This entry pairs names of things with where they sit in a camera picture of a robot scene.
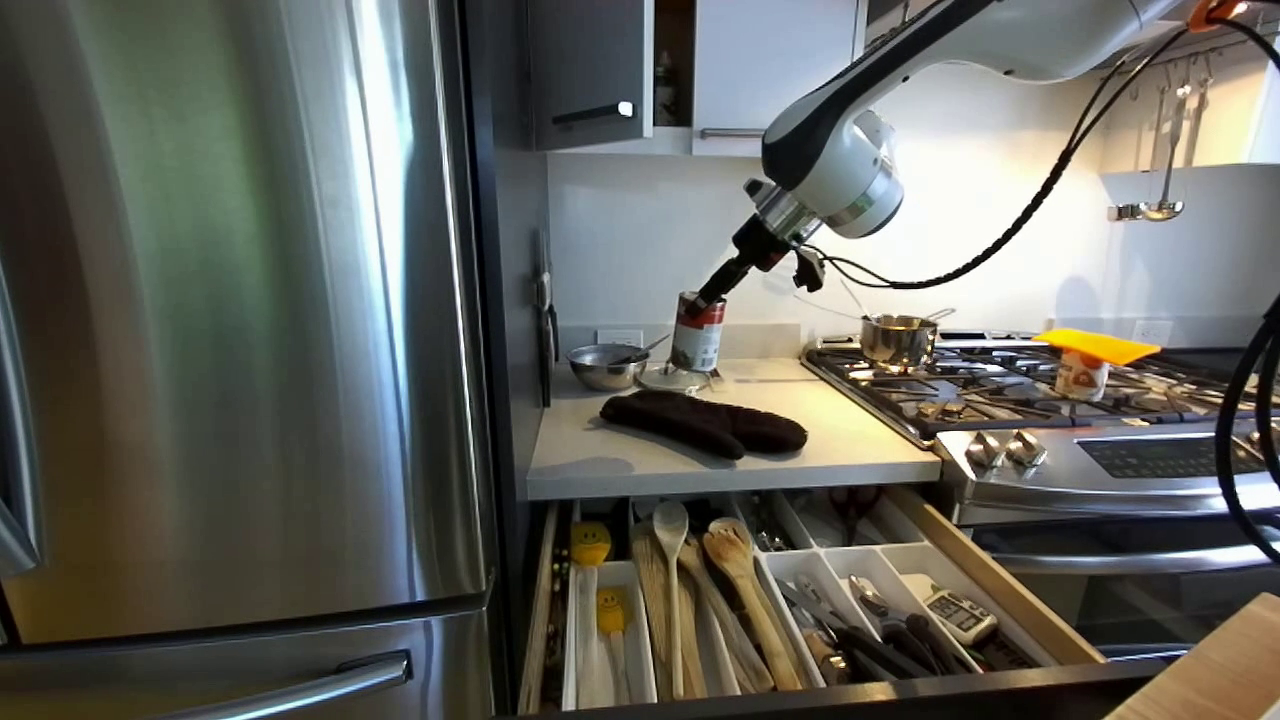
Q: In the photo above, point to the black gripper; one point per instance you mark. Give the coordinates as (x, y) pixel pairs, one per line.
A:
(760, 248)

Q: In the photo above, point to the red and white tin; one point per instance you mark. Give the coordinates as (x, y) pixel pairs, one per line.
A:
(697, 332)

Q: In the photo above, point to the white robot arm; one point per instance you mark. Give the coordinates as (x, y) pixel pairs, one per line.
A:
(824, 155)

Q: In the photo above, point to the upper kitchen cabinet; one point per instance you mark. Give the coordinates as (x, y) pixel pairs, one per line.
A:
(694, 79)

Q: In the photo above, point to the steel saucepan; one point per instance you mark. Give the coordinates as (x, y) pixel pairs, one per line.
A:
(903, 346)

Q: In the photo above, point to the black oven mitt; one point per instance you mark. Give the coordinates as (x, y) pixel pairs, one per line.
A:
(705, 424)

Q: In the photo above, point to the small steel bowl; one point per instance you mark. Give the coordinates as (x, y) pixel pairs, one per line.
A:
(610, 366)

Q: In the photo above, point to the wooden spoon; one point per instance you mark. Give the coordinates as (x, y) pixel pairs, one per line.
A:
(735, 556)

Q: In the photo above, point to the orange yellow cloth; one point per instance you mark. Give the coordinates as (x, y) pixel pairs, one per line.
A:
(1098, 346)

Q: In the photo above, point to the open wooden cutlery drawer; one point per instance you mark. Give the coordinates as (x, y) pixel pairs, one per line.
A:
(800, 603)

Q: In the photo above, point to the white cutlery tray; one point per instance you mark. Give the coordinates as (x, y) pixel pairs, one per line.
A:
(800, 603)

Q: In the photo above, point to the stainless steel stove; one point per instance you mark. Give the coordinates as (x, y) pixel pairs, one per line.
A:
(1106, 511)

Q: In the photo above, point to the white digital kitchen timer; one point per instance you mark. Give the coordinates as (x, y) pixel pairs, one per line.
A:
(961, 616)

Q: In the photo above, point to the stainless steel refrigerator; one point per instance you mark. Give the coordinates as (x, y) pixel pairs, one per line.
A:
(242, 366)

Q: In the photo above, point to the wooden board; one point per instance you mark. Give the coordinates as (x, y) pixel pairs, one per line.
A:
(1232, 673)

